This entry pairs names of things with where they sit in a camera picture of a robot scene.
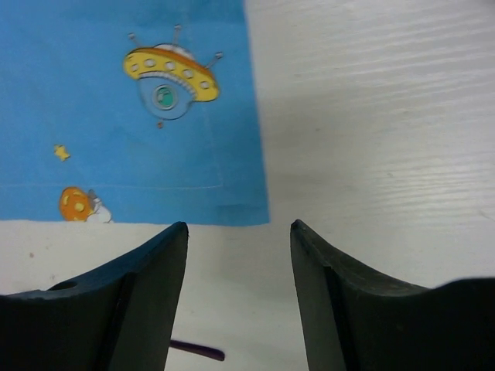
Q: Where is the iridescent purple spoon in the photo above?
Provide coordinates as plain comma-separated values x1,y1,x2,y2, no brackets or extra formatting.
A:
169,339,226,362

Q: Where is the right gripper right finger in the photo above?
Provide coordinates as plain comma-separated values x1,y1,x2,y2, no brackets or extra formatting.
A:
290,220,494,370

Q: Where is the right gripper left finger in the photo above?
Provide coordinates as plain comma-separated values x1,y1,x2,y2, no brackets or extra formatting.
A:
1,222,189,370

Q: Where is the blue space-print cloth placemat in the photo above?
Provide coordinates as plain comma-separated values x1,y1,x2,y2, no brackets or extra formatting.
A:
1,1,270,226

